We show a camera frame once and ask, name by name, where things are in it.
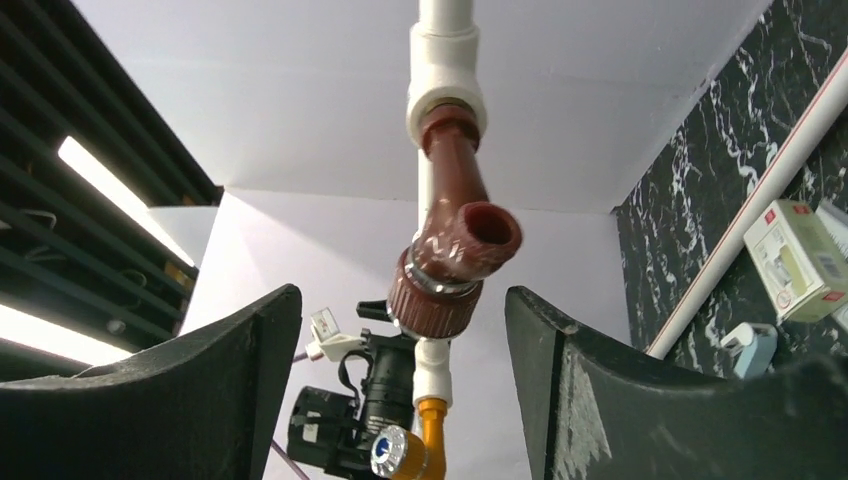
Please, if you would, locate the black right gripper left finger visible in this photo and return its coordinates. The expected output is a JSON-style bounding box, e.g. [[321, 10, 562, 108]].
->
[[1, 284, 302, 479]]

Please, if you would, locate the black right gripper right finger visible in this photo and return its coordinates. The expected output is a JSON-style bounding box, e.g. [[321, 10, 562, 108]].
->
[[504, 286, 847, 479]]

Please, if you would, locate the brown water faucet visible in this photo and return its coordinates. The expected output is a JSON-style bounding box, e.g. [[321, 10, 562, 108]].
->
[[387, 104, 523, 339]]

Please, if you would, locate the orange water faucet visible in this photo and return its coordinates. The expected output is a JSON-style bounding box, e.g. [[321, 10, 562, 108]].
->
[[370, 398, 448, 480]]

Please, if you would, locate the light blue tape roll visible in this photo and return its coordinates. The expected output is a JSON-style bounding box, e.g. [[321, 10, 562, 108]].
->
[[720, 322, 778, 380]]

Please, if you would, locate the small cardboard box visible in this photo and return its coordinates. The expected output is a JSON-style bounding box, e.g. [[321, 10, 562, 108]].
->
[[744, 199, 847, 323]]

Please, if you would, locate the clear plastic bag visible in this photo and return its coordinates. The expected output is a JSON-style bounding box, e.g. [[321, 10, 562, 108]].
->
[[814, 199, 848, 333]]

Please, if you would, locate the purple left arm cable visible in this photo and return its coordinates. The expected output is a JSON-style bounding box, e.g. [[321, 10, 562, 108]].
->
[[270, 440, 311, 480]]

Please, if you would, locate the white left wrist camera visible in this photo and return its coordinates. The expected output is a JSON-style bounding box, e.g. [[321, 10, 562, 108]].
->
[[306, 308, 365, 362]]

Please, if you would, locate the white PVC pipe frame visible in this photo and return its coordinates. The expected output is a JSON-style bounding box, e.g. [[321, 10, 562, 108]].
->
[[405, 0, 848, 439]]

